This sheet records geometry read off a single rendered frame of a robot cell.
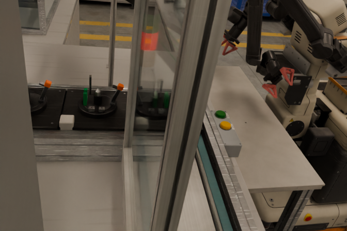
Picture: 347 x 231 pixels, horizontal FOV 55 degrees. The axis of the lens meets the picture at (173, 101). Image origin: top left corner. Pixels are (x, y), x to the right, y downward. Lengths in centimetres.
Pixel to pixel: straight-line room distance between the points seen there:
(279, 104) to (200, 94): 154
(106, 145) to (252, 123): 68
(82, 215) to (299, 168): 81
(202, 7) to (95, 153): 95
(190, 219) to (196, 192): 11
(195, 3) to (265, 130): 127
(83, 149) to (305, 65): 105
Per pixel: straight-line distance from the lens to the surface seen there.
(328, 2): 160
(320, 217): 217
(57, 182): 115
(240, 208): 101
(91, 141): 114
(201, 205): 104
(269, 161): 136
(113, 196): 110
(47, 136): 116
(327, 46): 144
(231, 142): 121
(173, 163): 36
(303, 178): 135
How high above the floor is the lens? 170
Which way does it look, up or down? 33 degrees down
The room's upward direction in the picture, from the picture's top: 10 degrees clockwise
